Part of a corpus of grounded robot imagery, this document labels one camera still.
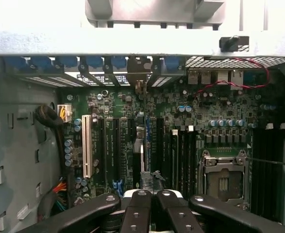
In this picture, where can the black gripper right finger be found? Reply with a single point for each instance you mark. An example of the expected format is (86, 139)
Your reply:
(181, 218)

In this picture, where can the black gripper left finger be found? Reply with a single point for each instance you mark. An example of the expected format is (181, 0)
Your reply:
(137, 213)

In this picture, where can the CPU socket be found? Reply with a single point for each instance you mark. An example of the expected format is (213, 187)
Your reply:
(223, 182)

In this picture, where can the black RAM stick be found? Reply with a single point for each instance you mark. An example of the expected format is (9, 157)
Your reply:
(175, 160)

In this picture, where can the blue expansion slot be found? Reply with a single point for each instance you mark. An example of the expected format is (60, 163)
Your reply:
(147, 136)

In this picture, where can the white expansion slot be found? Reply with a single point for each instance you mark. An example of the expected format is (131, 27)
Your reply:
(86, 145)

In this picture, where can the locking lever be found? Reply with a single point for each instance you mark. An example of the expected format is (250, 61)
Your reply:
(268, 162)

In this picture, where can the green motherboard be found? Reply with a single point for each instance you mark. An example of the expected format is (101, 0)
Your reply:
(205, 106)

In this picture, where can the white power connector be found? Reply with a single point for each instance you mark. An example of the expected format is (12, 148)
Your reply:
(64, 112)

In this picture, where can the grey power supply unit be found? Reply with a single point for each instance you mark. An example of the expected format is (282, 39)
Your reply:
(16, 145)

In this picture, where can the silver rear ports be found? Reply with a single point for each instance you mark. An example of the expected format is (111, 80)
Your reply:
(205, 76)

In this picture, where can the open black PC case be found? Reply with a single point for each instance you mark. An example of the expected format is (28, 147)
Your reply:
(132, 43)

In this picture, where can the grey parts rack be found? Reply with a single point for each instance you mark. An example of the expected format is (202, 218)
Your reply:
(156, 12)

